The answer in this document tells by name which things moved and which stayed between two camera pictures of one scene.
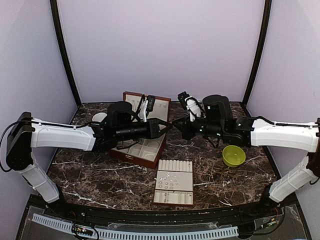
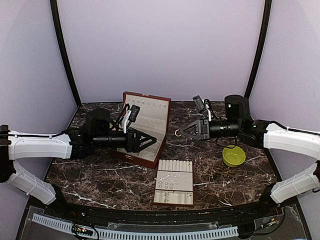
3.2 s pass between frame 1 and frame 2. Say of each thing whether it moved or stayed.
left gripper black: moved
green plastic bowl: stayed
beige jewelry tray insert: stayed
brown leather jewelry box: stayed
